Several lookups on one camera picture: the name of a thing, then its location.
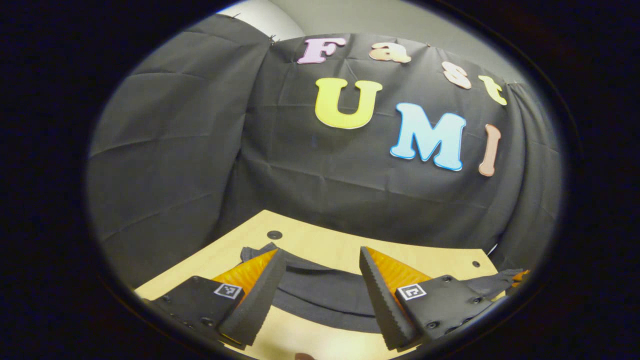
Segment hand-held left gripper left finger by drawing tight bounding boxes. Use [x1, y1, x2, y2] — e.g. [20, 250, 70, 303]
[147, 248, 289, 348]

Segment black backdrop cloth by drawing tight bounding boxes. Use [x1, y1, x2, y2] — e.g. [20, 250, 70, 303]
[85, 14, 566, 291]

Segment black jeans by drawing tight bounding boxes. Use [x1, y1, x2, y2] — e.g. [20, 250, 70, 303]
[240, 242, 523, 334]

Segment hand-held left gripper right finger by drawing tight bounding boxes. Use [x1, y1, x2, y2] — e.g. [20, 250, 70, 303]
[358, 246, 507, 351]

